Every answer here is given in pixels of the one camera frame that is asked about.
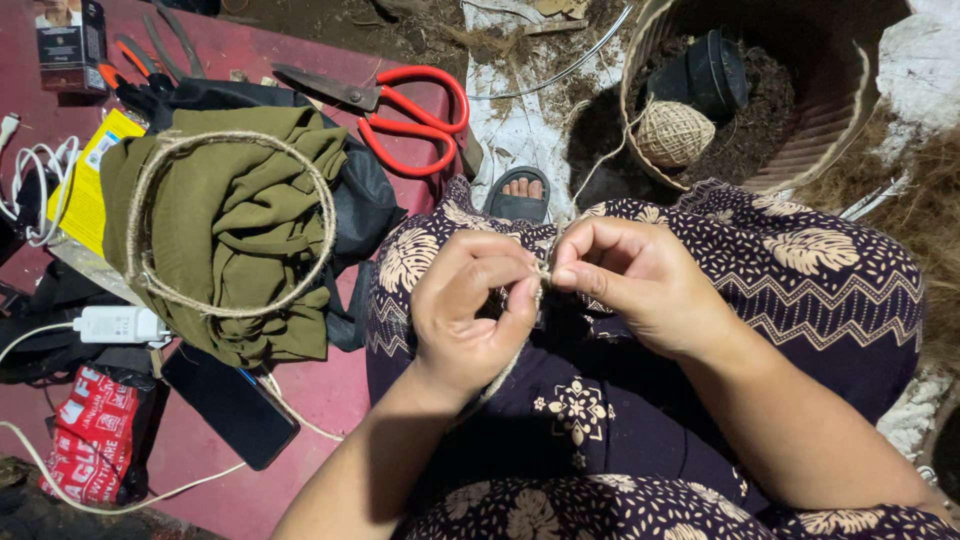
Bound woven plastic basket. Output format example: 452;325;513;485
618;0;913;198

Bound black plastic pots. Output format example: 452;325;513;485
646;28;751;123

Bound dark slide sandal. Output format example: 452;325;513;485
483;165;552;225

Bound yellow paper packet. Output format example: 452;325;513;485
46;108;148;261

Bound coiled white cable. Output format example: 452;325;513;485
0;112;81;249

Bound person's toes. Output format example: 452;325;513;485
500;177;545;201

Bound jute twine strand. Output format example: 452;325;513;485
448;96;648;433

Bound orange-handled pliers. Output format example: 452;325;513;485
96;33;178;115

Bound black smartphone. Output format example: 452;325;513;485
159;341;302;473

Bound red-handled scissors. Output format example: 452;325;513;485
271;63;472;180

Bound white plastic sack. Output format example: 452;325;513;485
460;41;605;226

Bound long white charging cable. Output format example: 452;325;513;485
0;321;249;517

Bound grey metal cutters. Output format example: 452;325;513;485
141;3;206;81

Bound red printed plastic packet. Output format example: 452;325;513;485
38;364;171;506

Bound dark cardboard box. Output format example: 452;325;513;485
33;0;109;96

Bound white charger adapter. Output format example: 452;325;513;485
72;304;174;349

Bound jute twine ball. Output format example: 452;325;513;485
633;100;718;168

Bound person's left hand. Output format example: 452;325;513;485
410;228;543;411

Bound jute-wrapped ring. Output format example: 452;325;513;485
123;130;339;321

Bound olive green cloth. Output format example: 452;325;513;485
99;105;351;370

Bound person's patterned dark garment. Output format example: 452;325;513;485
364;175;960;540

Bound grey wire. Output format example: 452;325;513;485
465;3;636;102

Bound coconut fibre heap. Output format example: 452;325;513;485
793;112;960;376

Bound black fabric bag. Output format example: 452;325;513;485
147;77;408;354

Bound person's right hand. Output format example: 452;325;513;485
549;216;744;363

